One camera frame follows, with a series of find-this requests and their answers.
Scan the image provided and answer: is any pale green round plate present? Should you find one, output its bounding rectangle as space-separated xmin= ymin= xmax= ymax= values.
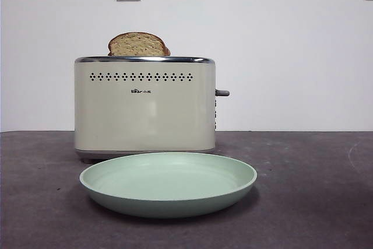
xmin=79 ymin=152 xmax=258 ymax=219

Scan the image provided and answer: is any cream two-slot toaster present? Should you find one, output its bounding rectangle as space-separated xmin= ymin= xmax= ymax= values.
xmin=74 ymin=55 xmax=230 ymax=164

